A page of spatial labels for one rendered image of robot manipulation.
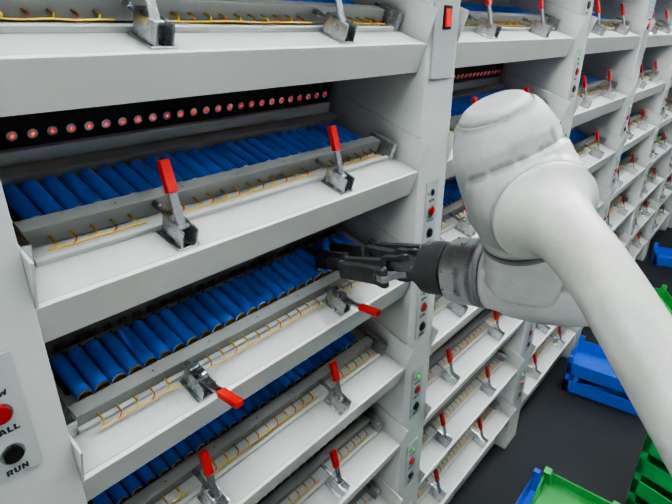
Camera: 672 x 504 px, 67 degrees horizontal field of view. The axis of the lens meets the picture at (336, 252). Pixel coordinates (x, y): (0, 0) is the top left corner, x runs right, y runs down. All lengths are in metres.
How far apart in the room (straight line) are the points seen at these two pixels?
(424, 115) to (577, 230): 0.46
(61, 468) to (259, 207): 0.35
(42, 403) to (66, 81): 0.28
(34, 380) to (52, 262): 0.11
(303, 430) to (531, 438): 1.31
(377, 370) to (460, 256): 0.42
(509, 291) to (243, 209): 0.33
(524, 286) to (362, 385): 0.47
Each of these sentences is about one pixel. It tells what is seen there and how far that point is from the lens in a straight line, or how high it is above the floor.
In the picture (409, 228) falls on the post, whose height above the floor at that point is 1.03.
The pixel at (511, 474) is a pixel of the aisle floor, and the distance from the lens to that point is 1.94.
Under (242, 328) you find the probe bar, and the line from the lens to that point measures 0.72.
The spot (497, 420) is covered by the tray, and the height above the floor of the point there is 0.15.
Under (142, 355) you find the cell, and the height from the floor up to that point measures 0.98.
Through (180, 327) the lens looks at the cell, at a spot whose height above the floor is 0.99.
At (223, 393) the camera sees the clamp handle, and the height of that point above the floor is 0.97.
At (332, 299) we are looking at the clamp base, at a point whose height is 0.96.
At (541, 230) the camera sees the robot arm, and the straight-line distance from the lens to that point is 0.47.
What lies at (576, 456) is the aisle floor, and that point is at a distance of 2.08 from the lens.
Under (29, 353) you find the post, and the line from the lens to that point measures 0.52.
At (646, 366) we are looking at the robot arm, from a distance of 0.44.
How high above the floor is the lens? 1.35
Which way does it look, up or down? 23 degrees down
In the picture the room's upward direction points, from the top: straight up
